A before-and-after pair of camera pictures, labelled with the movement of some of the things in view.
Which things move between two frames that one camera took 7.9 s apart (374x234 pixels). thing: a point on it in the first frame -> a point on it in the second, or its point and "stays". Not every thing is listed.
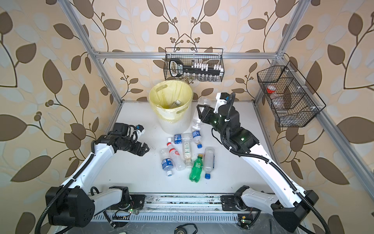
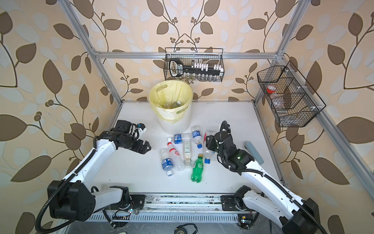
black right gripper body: (213, 119) -> (222, 155)
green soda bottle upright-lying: (195, 175) stays
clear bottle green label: (176, 104) stays
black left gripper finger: (144, 149) stays
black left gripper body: (129, 145) stays
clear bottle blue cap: (209, 161) -> (208, 153)
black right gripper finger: (201, 109) -> (212, 144)
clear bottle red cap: (177, 160) stays
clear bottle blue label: (167, 162) stays
